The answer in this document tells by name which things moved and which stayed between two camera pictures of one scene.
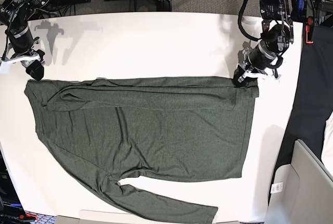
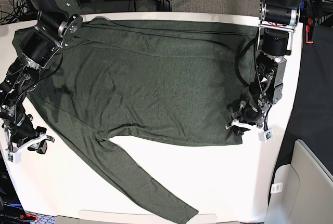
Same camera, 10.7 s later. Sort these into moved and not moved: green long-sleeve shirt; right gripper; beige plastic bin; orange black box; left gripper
Moved: left gripper; right gripper; green long-sleeve shirt
Not moved: orange black box; beige plastic bin
